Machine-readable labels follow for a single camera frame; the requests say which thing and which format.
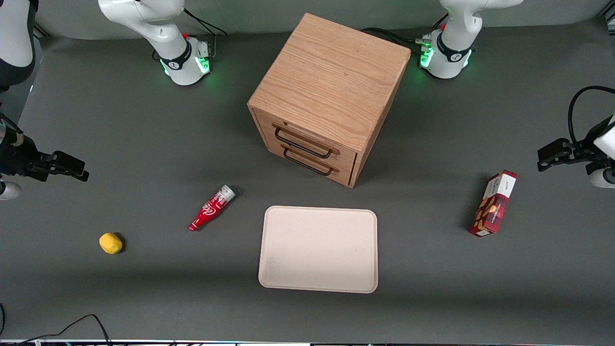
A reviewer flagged black right arm base cable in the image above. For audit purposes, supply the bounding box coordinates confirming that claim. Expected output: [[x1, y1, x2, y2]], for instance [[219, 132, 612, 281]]
[[182, 7, 229, 59]]

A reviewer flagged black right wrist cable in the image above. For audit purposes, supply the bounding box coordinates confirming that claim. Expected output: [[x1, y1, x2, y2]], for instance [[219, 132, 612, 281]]
[[0, 113, 24, 146]]

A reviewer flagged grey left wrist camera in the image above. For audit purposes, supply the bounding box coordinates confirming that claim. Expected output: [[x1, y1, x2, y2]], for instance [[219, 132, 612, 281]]
[[590, 166, 615, 189]]

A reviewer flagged red cookie box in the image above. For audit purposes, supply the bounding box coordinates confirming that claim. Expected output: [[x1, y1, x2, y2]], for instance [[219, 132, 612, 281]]
[[469, 170, 518, 237]]

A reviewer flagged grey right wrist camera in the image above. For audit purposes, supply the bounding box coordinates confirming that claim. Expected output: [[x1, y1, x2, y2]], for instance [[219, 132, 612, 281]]
[[0, 180, 23, 200]]

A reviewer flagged wooden drawer with black handle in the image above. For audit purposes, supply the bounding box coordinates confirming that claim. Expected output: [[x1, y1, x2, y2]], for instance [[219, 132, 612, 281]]
[[254, 110, 358, 166], [262, 139, 357, 187]]

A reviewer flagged thin black table cable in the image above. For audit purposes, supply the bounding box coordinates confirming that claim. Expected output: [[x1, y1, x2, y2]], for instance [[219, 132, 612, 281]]
[[0, 303, 113, 346]]

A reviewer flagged beige plastic tray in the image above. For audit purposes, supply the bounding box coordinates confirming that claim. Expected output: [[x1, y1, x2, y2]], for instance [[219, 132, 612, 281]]
[[258, 206, 379, 294]]

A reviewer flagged wooden drawer cabinet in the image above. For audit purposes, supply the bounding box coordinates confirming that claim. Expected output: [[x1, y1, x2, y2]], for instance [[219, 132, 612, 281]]
[[247, 13, 412, 188]]

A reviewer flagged red cola bottle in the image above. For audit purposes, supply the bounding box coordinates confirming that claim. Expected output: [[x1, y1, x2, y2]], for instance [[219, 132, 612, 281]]
[[188, 185, 236, 233]]

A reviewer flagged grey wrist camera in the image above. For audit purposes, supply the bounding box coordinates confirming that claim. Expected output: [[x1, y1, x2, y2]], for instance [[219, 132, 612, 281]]
[[590, 166, 615, 189], [0, 180, 23, 200]]

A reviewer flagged black left arm base cable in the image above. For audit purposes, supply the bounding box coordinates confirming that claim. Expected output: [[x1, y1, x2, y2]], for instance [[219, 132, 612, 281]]
[[360, 13, 448, 49]]

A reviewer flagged yellow lemon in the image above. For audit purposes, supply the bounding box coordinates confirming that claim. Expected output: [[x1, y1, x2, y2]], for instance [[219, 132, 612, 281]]
[[99, 233, 123, 255]]

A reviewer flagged black arm base cable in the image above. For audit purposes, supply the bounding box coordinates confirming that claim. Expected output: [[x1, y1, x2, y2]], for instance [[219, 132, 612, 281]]
[[360, 13, 448, 49], [182, 7, 229, 59]]

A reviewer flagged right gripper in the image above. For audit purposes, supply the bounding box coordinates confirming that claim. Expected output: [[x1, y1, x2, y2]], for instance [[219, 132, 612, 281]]
[[0, 136, 90, 183]]

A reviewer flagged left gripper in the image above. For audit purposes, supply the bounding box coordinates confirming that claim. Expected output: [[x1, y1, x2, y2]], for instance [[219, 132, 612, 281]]
[[537, 114, 615, 173]]

